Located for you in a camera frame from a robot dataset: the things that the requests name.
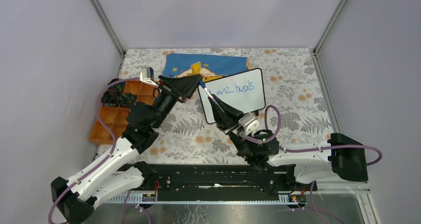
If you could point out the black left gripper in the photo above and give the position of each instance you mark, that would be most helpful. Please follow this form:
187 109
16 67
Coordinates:
185 85

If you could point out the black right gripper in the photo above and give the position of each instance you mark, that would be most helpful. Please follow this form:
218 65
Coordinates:
226 117

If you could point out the white marker pen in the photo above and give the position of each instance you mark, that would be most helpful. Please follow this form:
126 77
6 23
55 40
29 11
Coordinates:
210 95

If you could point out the black framed whiteboard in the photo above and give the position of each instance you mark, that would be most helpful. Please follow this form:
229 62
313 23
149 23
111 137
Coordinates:
243 91

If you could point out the blue marker cap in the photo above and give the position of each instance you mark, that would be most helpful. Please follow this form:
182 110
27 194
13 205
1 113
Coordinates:
202 84

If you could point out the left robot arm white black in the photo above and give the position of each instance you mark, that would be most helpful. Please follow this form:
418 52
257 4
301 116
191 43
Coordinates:
78 196

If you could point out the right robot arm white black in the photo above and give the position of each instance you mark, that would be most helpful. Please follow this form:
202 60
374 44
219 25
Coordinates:
339 156

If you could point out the blue pikachu cloth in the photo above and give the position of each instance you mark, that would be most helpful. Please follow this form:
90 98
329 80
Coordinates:
210 67

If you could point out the dark green scrunchie right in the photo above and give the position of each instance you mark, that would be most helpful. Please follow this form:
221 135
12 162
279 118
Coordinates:
127 99

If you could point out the dark green scrunchie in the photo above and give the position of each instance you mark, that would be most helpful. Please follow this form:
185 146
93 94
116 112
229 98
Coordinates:
117 84
127 99

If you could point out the dark green scrunchie top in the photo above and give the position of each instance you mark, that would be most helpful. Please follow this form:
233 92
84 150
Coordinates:
117 84

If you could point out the floral tablecloth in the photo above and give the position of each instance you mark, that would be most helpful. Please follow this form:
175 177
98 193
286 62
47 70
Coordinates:
291 85

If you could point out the orange compartment tray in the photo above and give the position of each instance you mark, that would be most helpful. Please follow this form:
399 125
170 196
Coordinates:
112 120

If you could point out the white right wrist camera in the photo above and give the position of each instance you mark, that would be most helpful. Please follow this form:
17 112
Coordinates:
247 124

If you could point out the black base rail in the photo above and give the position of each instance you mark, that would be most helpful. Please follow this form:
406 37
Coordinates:
175 178

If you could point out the left aluminium frame post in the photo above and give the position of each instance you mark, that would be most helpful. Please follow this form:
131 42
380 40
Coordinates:
108 26

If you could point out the aluminium frame post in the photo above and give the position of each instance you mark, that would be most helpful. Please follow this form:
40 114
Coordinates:
332 21
108 26

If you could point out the right aluminium frame post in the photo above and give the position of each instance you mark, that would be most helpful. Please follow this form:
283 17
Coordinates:
332 21

